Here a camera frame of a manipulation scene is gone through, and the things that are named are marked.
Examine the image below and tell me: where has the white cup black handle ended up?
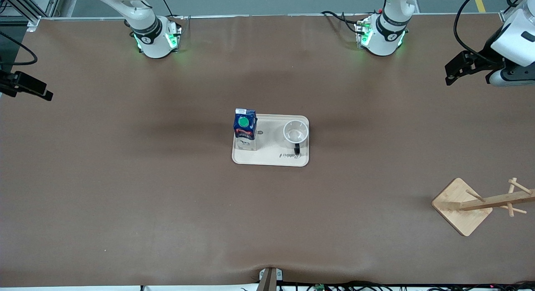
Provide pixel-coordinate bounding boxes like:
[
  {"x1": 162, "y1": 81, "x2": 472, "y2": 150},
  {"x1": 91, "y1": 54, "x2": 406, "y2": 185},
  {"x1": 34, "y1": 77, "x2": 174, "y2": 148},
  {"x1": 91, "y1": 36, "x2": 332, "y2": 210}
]
[{"x1": 283, "y1": 120, "x2": 310, "y2": 155}]

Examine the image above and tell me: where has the blue milk carton green cap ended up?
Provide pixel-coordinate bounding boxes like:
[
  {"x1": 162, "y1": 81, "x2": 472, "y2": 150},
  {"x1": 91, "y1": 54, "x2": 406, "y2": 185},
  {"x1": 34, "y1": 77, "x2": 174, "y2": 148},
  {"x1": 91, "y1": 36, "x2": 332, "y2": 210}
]
[{"x1": 233, "y1": 108, "x2": 258, "y2": 152}]

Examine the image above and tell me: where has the wooden cup rack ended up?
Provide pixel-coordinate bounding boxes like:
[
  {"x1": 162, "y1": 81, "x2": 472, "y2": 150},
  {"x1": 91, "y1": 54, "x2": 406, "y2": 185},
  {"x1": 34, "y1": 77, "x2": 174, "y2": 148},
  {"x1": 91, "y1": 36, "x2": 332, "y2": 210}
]
[{"x1": 431, "y1": 177, "x2": 535, "y2": 237}]

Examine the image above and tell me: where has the cream plastic tray rabbit print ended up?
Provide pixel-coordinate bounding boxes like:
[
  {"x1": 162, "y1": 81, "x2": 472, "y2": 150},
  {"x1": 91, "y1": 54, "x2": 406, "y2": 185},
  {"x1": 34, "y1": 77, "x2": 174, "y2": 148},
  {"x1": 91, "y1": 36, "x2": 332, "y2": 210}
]
[{"x1": 232, "y1": 114, "x2": 310, "y2": 167}]

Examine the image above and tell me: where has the black left arm base cable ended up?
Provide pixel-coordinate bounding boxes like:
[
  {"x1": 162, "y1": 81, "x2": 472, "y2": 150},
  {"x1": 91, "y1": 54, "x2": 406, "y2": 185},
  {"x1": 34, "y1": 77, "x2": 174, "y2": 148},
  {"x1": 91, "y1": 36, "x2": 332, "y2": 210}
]
[{"x1": 321, "y1": 10, "x2": 365, "y2": 35}]

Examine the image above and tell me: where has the black arm base cable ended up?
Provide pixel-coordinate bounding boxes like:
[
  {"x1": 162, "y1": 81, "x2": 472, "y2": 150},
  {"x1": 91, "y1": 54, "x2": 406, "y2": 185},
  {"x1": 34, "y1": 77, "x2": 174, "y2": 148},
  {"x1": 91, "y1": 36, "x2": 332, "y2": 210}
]
[
  {"x1": 321, "y1": 10, "x2": 365, "y2": 35},
  {"x1": 156, "y1": 0, "x2": 185, "y2": 20}
]

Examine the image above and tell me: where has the black right arm base cable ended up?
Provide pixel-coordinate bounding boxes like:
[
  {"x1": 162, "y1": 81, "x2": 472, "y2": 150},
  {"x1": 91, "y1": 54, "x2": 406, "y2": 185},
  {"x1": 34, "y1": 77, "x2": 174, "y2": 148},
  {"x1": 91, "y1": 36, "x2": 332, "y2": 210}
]
[{"x1": 156, "y1": 0, "x2": 185, "y2": 20}]

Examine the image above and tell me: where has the metal bracket camera post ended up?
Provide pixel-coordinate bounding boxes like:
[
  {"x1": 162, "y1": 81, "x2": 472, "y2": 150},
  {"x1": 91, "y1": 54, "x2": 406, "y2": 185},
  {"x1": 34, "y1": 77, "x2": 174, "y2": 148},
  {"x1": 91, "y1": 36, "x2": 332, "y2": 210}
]
[{"x1": 258, "y1": 267, "x2": 283, "y2": 291}]

